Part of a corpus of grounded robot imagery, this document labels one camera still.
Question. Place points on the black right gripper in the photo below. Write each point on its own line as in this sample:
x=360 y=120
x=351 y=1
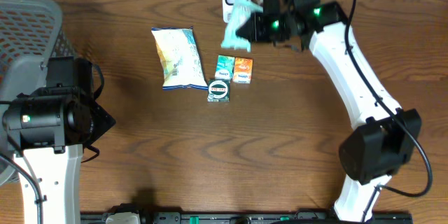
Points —
x=255 y=33

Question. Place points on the orange tissue pack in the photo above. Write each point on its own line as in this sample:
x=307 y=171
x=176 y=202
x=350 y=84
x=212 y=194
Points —
x=243 y=68

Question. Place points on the teal tissue pack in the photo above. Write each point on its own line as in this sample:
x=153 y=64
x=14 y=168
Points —
x=225 y=67

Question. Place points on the dark green round-label box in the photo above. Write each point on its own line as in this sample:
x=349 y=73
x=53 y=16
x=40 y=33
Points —
x=218 y=91

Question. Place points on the white teal package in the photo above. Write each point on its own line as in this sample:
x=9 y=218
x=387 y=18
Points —
x=179 y=57

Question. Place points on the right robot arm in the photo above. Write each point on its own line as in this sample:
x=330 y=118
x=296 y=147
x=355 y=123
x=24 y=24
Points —
x=384 y=135

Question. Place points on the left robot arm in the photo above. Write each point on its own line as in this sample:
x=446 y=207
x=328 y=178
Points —
x=48 y=131

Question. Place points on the grey plastic mesh basket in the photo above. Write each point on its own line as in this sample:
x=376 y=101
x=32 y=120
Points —
x=31 y=35

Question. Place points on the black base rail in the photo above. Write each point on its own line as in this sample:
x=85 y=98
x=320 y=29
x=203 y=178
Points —
x=224 y=218

